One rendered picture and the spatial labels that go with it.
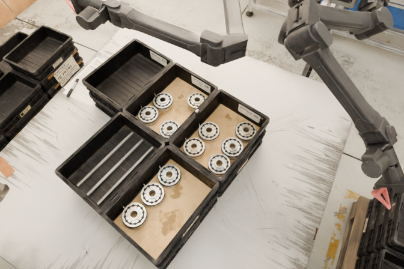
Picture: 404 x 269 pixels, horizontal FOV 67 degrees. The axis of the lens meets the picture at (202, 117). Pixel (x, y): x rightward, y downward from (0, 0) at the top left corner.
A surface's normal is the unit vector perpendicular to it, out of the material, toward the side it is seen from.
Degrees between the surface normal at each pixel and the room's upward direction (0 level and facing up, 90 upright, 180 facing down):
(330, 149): 0
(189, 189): 0
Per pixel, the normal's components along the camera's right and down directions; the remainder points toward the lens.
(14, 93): -0.01, -0.54
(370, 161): -0.75, 0.33
